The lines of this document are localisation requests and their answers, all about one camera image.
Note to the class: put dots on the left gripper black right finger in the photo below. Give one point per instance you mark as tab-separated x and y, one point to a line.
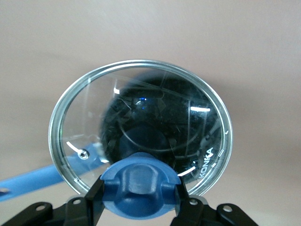
195	214

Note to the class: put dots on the glass lid with blue knob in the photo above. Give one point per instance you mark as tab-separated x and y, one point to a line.
138	188

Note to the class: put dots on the brown table cover sheet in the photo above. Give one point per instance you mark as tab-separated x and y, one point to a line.
150	28

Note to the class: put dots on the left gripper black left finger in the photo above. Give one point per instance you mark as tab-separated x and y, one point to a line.
77	212

